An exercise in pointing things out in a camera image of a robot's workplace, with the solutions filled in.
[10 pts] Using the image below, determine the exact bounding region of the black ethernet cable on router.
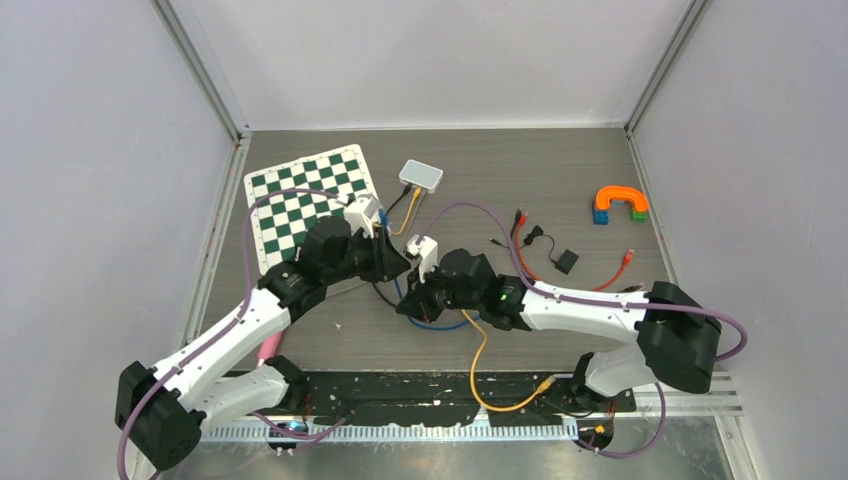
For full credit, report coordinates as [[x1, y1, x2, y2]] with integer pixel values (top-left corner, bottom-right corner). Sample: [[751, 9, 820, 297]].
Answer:
[[369, 185, 415, 313]]

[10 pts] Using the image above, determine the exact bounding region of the green white chessboard mat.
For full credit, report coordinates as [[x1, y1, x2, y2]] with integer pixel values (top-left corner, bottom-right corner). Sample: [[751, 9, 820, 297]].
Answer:
[[243, 144, 377, 275]]

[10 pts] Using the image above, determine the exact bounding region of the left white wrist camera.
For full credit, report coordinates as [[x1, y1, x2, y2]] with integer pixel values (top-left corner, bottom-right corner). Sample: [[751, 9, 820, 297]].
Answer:
[[343, 194, 381, 239]]

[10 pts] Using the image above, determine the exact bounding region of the orange arch toy block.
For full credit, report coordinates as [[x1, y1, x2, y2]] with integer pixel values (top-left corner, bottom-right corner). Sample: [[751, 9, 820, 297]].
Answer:
[[593, 185, 650, 213]]

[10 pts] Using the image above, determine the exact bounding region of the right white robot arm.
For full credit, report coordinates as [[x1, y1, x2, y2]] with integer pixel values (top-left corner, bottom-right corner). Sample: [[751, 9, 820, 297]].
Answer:
[[397, 249, 721, 411]]

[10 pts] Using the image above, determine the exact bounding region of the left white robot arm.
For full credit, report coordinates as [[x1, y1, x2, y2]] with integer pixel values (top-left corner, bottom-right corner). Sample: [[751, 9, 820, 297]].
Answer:
[[115, 216, 410, 478]]

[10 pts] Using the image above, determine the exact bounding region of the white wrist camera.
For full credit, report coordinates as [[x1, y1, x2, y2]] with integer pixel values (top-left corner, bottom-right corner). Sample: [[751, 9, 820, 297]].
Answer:
[[405, 235, 438, 284], [343, 194, 381, 239]]

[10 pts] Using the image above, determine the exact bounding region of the aluminium frame rail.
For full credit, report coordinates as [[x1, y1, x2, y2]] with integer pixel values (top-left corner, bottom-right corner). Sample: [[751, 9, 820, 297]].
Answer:
[[140, 370, 745, 423]]

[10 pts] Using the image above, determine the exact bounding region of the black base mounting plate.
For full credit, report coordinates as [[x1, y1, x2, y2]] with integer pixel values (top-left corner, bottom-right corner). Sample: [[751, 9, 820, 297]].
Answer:
[[241, 370, 637, 429]]

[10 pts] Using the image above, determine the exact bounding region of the pink marker pen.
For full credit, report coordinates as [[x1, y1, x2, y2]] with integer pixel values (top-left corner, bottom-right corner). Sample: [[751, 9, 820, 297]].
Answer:
[[257, 332, 283, 366]]

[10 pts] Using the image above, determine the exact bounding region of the black power adapter with cord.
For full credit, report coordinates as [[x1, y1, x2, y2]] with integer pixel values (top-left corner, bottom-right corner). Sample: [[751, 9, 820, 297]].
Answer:
[[518, 225, 579, 280]]

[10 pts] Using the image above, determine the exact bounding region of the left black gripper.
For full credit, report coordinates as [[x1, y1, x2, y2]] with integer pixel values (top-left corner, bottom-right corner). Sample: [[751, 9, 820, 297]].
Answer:
[[323, 225, 409, 285]]

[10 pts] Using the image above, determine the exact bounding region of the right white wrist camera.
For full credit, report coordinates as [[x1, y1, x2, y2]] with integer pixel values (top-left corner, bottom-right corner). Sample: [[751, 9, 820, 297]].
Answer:
[[405, 235, 438, 284]]

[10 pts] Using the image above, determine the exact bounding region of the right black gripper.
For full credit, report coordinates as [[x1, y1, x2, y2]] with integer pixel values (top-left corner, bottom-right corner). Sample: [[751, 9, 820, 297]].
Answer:
[[399, 260, 483, 324]]

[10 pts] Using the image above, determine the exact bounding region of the yellow ethernet cable on switch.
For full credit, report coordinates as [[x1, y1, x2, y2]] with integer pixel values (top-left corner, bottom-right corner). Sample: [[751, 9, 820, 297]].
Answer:
[[460, 309, 556, 413]]

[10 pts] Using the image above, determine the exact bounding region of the yellow ethernet cable on router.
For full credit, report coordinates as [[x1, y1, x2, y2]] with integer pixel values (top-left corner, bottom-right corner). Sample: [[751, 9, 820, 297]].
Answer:
[[387, 188, 424, 238]]

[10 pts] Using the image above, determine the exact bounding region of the blue toy block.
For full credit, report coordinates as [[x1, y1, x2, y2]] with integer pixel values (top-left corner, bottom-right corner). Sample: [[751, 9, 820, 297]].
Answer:
[[592, 203, 609, 225]]

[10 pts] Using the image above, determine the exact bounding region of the white router box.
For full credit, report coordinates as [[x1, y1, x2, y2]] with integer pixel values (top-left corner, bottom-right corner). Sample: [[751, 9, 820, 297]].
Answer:
[[398, 159, 444, 194]]

